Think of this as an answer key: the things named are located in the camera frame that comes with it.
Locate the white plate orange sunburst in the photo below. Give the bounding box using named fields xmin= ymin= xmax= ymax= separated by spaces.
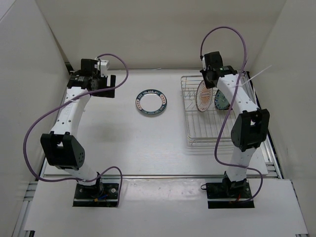
xmin=196 ymin=81 xmax=213 ymax=112

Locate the blue floral plate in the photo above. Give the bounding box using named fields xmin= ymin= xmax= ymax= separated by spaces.
xmin=214 ymin=89 xmax=230 ymax=111

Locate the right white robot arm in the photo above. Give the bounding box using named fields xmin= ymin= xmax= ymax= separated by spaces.
xmin=200 ymin=51 xmax=270 ymax=198

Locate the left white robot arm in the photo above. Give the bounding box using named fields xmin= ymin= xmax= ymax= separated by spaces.
xmin=40 ymin=59 xmax=116 ymax=198

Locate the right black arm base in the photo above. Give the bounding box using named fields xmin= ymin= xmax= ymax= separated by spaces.
xmin=200 ymin=182 xmax=255 ymax=209

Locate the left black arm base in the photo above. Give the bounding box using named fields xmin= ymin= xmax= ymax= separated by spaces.
xmin=73 ymin=178 xmax=121 ymax=207

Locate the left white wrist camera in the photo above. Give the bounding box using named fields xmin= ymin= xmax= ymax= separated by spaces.
xmin=95 ymin=58 xmax=110 ymax=77

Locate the white cable tie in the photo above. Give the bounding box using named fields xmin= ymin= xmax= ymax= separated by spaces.
xmin=232 ymin=65 xmax=272 ymax=88

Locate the silver wire dish rack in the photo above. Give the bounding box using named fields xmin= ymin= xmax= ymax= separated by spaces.
xmin=180 ymin=75 xmax=251 ymax=147

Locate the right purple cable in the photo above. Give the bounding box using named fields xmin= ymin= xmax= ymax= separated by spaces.
xmin=199 ymin=26 xmax=263 ymax=205

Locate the purple cable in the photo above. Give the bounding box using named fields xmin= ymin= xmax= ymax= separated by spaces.
xmin=23 ymin=53 xmax=129 ymax=207
xmin=199 ymin=26 xmax=263 ymax=205

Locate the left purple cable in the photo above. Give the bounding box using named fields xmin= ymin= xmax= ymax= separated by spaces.
xmin=23 ymin=53 xmax=129 ymax=207

